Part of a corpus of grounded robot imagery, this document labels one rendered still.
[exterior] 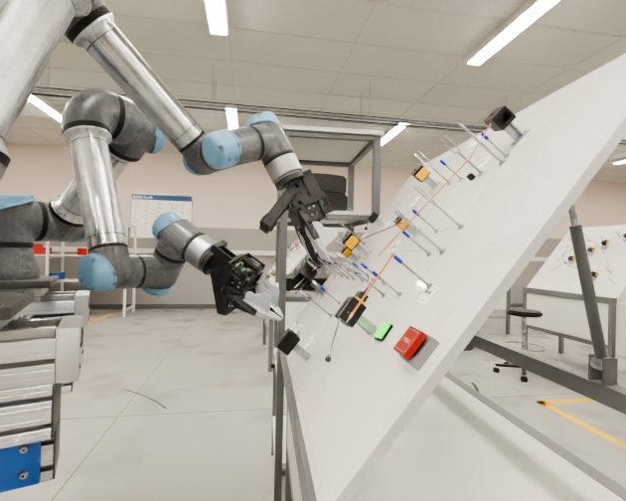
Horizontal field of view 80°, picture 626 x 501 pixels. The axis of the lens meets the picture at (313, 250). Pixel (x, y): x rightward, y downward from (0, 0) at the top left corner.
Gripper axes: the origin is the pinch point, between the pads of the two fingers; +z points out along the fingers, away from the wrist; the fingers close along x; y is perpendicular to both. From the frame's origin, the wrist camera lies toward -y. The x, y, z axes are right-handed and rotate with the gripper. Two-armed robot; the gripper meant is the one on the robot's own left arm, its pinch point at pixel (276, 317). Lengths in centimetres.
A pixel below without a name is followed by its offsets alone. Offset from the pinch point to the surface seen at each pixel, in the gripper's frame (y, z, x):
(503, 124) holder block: 52, 16, 45
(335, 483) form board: 0.1, 26.1, -21.2
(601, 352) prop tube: 24, 58, 25
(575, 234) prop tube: 41, 40, 29
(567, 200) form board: 47, 31, 10
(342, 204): -13, -28, 111
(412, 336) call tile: 19.9, 23.6, -5.9
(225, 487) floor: -158, 3, 48
